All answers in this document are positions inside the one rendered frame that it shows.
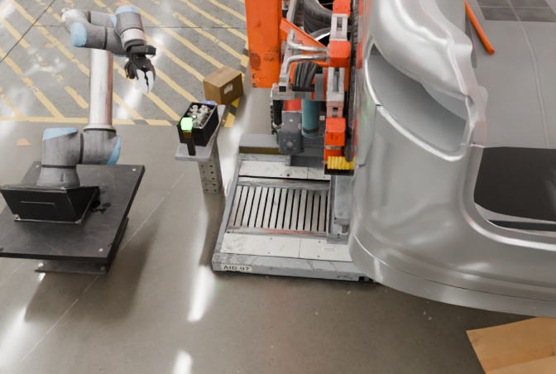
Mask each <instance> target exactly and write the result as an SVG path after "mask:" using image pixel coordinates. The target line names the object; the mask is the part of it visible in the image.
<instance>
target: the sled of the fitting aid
mask: <svg viewBox="0 0 556 374"><path fill-rule="evenodd" d="M335 189H336V175H330V188H329V202H328V229H327V244H340V245H347V244H348V226H347V225H342V224H334V205H335Z"/></svg>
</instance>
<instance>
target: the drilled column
mask: <svg viewBox="0 0 556 374"><path fill-rule="evenodd" d="M197 162H198V168H199V176H200V180H201V185H202V190H203V193H208V194H220V192H221V188H222V185H223V177H222V171H221V165H220V159H219V154H218V143H217V141H216V143H215V147H214V149H213V154H212V157H211V160H210V162H199V161H197Z"/></svg>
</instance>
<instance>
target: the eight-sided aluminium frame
mask: <svg viewBox="0 0 556 374"><path fill-rule="evenodd" d="M331 25H332V29H331V37H330V40H329V42H330V41H347V40H348V39H347V25H348V15H347V14H333V15H332V22H331ZM337 26H342V27H337ZM336 31H341V32H342V37H336ZM333 69H334V67H329V70H328V91H327V102H326V107H327V117H340V118H343V107H344V76H345V68H340V79H339V91H333ZM333 108H338V109H333ZM325 146H326V145H325ZM326 150H340V151H341V146H326Z"/></svg>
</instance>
